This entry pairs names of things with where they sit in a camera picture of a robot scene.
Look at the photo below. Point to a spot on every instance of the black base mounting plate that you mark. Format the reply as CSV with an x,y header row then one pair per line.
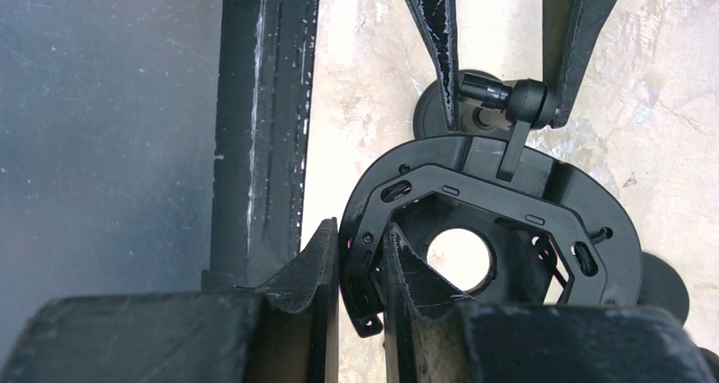
x,y
266,69

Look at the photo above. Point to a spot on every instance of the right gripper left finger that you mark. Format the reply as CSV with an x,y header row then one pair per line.
x,y
285,330

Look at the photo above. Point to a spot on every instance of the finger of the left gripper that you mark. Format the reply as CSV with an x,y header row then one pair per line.
x,y
570,30
436,21

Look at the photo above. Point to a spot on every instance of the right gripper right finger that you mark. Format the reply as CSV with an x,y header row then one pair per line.
x,y
437,333

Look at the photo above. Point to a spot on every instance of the black shock mount round stand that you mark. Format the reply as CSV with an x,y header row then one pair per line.
x,y
541,219

